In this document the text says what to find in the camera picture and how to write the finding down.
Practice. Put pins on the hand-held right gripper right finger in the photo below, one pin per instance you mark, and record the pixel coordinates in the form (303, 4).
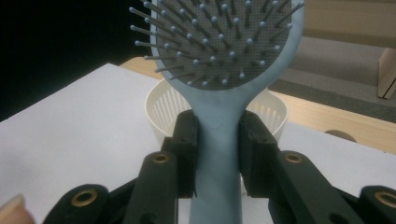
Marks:
(255, 149)

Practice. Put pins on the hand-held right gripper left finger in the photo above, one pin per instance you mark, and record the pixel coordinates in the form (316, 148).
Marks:
(186, 146)

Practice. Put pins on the light blue hairbrush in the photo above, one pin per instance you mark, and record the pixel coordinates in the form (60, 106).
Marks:
(218, 140)

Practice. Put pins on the white slotted plastic basket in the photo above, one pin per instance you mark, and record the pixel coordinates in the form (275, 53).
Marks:
(162, 107)

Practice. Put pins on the light wooden board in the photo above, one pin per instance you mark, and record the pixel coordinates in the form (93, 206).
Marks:
(387, 74)

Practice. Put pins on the beige cabinet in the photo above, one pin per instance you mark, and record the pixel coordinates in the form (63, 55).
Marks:
(348, 18)

